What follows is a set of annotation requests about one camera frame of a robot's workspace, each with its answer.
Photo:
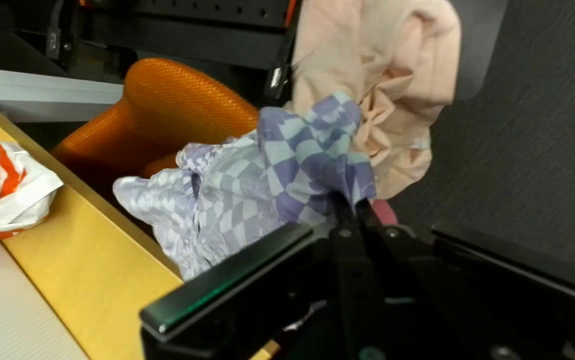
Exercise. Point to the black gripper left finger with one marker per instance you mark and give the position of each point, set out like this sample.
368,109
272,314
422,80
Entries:
362,308

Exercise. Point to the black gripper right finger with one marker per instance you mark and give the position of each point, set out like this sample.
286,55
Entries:
436,314

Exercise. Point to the purple white checkered cloth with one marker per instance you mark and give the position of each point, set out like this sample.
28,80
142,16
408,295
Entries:
218,199

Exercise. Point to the peach garment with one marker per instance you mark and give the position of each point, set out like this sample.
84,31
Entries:
398,61

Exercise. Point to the pink garment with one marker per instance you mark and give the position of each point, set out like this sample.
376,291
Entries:
386,215

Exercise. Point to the orange black clamp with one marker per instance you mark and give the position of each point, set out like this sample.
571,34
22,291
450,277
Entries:
278,75
64,25

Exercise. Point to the near orange chair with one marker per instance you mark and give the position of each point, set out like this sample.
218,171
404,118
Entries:
164,106

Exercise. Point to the black perforated mounting board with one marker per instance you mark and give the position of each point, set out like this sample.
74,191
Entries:
232,33

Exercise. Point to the white orange striped garment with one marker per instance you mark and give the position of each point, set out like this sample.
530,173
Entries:
26,191

